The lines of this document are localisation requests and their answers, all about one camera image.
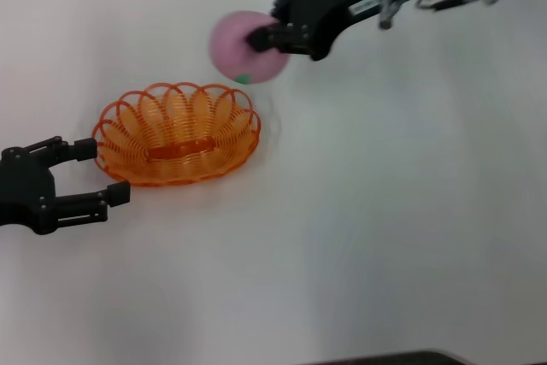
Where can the dark robot torso edge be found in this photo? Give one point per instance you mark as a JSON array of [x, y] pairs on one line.
[[410, 358]]

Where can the pink toy peach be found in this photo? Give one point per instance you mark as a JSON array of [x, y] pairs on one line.
[[231, 48]]

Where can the metal wrist camera bracket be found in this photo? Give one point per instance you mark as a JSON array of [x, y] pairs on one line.
[[388, 8]]

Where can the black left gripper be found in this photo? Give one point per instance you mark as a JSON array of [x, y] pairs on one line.
[[23, 187]]

